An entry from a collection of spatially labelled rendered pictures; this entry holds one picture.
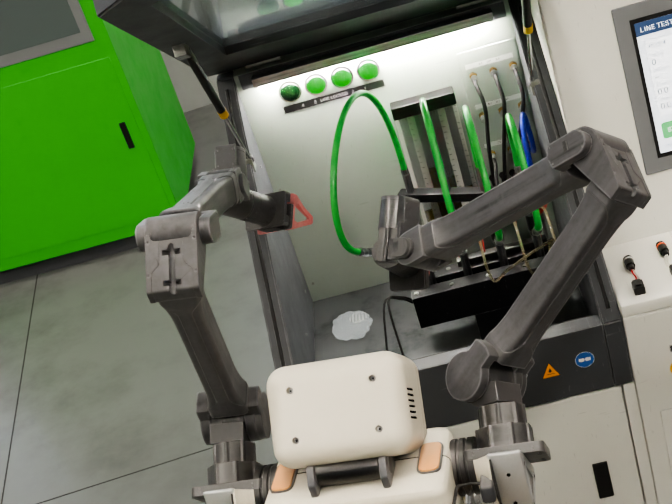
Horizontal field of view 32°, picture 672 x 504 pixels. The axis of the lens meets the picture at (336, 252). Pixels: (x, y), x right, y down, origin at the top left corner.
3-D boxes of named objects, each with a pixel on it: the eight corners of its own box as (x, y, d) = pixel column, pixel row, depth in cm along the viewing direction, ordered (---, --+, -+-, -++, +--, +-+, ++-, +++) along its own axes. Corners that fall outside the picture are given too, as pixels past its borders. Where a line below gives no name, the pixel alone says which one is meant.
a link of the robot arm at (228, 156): (194, 195, 203) (243, 188, 202) (191, 134, 207) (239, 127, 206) (211, 219, 215) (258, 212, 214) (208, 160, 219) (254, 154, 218)
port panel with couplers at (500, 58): (488, 180, 272) (458, 59, 257) (486, 174, 275) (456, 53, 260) (543, 166, 271) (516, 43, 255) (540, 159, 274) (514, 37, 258)
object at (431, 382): (322, 457, 247) (300, 399, 239) (322, 444, 251) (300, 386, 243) (615, 386, 240) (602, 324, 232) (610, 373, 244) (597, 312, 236)
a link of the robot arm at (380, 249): (368, 266, 201) (400, 267, 199) (372, 226, 202) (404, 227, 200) (381, 272, 208) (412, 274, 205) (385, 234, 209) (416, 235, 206)
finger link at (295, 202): (295, 206, 227) (259, 195, 221) (321, 201, 222) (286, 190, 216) (292, 240, 226) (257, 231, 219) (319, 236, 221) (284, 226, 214)
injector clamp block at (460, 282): (428, 354, 260) (411, 298, 253) (424, 328, 269) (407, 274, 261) (580, 316, 256) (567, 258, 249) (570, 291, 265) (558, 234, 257)
